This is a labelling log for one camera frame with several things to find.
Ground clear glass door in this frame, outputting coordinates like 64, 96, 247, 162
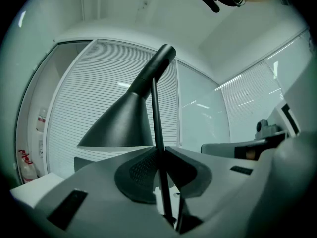
15, 40, 96, 184

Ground white desk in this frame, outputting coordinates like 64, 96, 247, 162
9, 172, 182, 217

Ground red-label water dispenser bottle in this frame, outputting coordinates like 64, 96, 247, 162
36, 108, 48, 133

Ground black desk lamp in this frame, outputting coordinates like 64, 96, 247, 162
76, 43, 178, 229

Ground frosted glass panel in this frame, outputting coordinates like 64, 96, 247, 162
264, 30, 313, 99
177, 60, 231, 150

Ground white water dispenser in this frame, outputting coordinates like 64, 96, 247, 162
37, 132, 47, 158

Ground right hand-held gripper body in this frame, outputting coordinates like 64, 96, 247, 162
234, 100, 301, 161

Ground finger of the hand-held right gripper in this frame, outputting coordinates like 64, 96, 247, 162
200, 142, 236, 159

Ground white window blind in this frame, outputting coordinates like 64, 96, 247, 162
219, 60, 285, 143
46, 39, 179, 179

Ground grey gripper-mounted camera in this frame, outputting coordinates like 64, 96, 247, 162
256, 119, 281, 140

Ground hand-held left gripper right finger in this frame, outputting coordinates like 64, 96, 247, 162
165, 146, 263, 234

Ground black head-mounted camera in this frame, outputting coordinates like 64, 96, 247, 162
199, 0, 220, 13

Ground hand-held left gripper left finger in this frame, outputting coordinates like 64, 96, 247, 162
18, 147, 178, 238

